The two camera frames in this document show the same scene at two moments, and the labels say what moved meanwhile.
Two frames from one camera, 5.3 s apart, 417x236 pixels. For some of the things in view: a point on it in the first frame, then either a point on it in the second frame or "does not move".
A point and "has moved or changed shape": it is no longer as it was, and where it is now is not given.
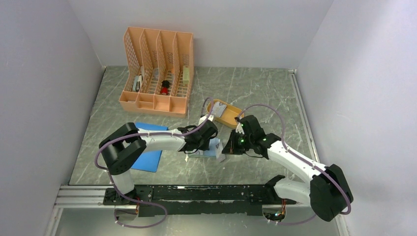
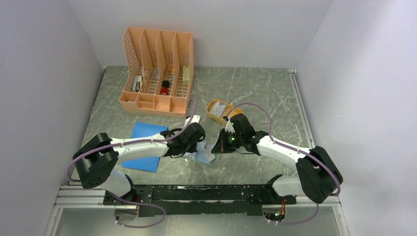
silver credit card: x=219 y=148 has moved or changed shape
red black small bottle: x=165 y=85 does not move
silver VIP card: x=218 y=110 does not move
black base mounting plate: x=152 y=201 does not move
